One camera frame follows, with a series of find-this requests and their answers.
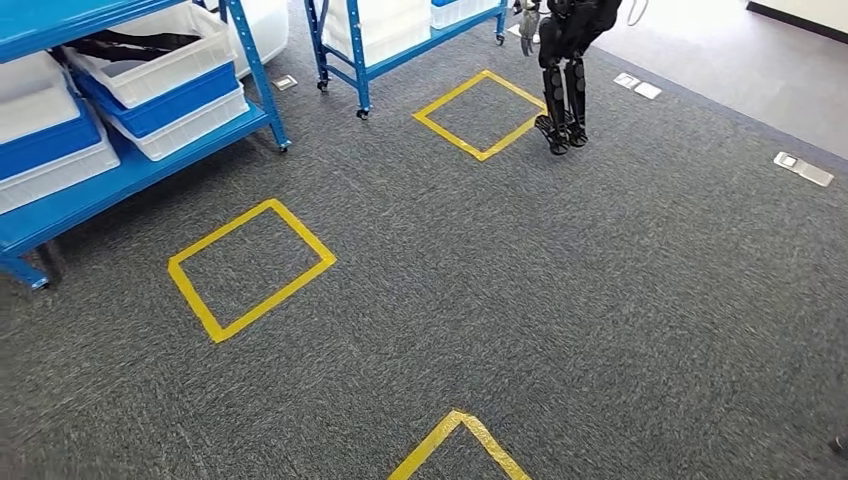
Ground yellow floor tape square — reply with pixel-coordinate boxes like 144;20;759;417
166;197;338;346
386;408;533;480
411;68;550;164

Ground long silver floor socket plate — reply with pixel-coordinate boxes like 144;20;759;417
772;150;836;189

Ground black trim strips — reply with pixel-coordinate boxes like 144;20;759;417
66;29;200;64

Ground blue metal shelf rack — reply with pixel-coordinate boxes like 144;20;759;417
0;0;293;291

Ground black humanoid robot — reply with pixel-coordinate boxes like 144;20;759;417
513;0;624;158

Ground blue shelf rack with casters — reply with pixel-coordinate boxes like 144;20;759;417
303;0;510;122

